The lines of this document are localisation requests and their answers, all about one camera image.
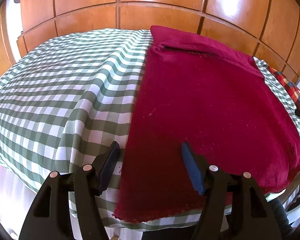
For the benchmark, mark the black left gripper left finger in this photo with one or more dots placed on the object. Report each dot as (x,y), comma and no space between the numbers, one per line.
(49,215)

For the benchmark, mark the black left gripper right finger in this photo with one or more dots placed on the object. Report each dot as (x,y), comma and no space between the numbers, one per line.
(234,208)

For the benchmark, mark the green white checkered bedsheet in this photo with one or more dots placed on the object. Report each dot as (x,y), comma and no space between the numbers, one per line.
(66,101)

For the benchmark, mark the multicolour plaid blanket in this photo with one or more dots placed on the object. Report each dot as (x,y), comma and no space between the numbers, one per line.
(288,85)

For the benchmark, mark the crimson red knit garment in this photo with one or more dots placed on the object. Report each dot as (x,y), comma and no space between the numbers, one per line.
(200,91)

